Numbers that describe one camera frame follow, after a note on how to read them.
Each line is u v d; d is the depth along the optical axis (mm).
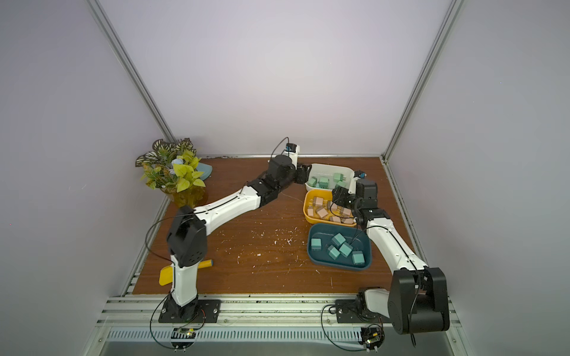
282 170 648
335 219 925
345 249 852
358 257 835
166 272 828
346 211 948
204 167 1137
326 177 1099
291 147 729
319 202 1000
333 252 828
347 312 725
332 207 1005
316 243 867
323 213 958
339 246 856
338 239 874
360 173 757
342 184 1066
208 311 733
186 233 533
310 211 950
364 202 642
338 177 1101
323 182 1034
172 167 828
